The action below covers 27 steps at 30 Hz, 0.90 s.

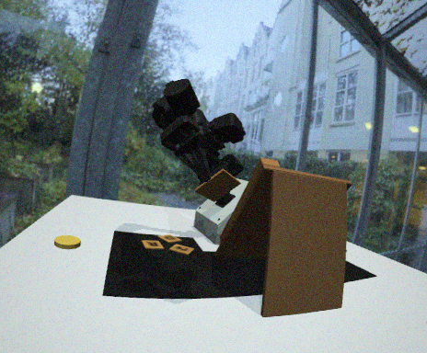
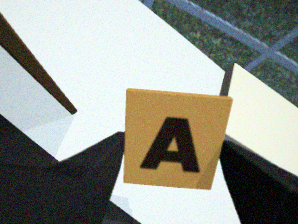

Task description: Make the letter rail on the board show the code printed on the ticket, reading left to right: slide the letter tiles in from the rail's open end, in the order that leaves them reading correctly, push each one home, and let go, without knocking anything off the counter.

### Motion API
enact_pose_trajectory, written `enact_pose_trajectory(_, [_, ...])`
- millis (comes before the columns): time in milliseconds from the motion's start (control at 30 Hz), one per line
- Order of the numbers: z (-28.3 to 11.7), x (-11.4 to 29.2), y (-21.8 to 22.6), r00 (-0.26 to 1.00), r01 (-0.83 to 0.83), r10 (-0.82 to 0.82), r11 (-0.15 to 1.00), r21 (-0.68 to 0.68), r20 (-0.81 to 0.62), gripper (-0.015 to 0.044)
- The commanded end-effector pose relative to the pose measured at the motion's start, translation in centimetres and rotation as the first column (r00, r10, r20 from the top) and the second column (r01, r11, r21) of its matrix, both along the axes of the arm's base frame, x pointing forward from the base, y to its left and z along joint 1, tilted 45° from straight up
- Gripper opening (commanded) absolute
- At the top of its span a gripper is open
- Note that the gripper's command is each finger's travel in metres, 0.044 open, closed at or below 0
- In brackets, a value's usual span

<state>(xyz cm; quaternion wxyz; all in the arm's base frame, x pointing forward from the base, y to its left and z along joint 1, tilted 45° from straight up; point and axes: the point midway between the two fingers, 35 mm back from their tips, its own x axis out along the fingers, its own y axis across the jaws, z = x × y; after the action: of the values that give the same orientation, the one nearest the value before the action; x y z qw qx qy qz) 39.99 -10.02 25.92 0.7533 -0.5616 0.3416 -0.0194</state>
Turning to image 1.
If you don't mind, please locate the tan wooden board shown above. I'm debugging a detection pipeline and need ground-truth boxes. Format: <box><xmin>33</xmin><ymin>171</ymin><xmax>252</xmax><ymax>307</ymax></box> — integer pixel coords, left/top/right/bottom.
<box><xmin>214</xmin><ymin>157</ymin><xmax>352</xmax><ymax>317</ymax></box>

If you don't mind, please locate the yellow flat disc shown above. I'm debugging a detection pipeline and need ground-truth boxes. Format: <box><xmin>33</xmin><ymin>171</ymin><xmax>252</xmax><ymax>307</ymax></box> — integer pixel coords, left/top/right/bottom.
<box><xmin>54</xmin><ymin>235</ymin><xmax>81</xmax><ymax>250</ymax></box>

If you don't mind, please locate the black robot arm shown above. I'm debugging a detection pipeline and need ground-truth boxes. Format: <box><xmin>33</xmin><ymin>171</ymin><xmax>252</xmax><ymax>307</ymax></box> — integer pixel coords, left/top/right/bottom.
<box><xmin>152</xmin><ymin>78</ymin><xmax>246</xmax><ymax>208</ymax></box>

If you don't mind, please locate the yellow letter tile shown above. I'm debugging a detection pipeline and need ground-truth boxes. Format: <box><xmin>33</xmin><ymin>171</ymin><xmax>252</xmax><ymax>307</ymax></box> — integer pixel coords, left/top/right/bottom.
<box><xmin>194</xmin><ymin>169</ymin><xmax>241</xmax><ymax>202</ymax></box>

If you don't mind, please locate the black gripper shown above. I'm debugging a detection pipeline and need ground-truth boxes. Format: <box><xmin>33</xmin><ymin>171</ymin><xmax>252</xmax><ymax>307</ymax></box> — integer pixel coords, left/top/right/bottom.
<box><xmin>161</xmin><ymin>116</ymin><xmax>244</xmax><ymax>182</ymax></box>

